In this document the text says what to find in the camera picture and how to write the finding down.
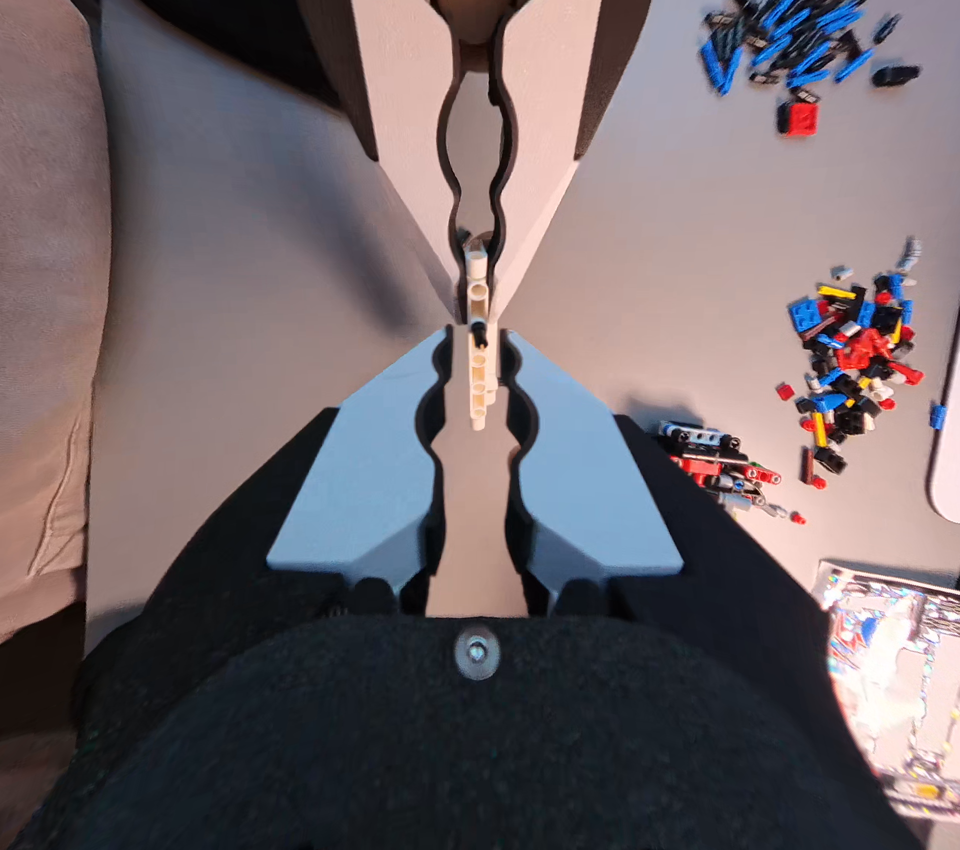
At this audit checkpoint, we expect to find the partly built lego truck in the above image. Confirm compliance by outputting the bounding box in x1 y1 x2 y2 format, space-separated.
657 419 790 520

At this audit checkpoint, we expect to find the red square lego plate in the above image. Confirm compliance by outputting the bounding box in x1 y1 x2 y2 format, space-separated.
776 100 821 137

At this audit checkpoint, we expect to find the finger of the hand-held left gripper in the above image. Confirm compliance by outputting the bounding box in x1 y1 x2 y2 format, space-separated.
347 0 466 325
489 0 606 325

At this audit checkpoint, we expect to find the pile of mixed lego pieces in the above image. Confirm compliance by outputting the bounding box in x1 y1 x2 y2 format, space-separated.
787 237 926 491

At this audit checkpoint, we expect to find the person's beige hoodie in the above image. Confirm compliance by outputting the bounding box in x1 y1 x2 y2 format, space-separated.
0 0 114 641

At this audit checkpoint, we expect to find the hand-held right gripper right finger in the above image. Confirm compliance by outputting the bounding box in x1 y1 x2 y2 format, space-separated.
498 329 686 600

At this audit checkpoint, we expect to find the heap of black blue pins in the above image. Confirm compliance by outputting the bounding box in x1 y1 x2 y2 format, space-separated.
699 0 901 97

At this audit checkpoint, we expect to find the white lego panel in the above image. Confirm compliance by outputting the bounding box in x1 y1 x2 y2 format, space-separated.
463 241 502 433

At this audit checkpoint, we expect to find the holographic sticker sheet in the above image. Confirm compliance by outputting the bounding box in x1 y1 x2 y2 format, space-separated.
812 559 960 825

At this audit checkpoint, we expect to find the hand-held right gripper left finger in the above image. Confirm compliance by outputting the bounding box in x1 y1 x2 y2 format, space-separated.
266 327 455 600

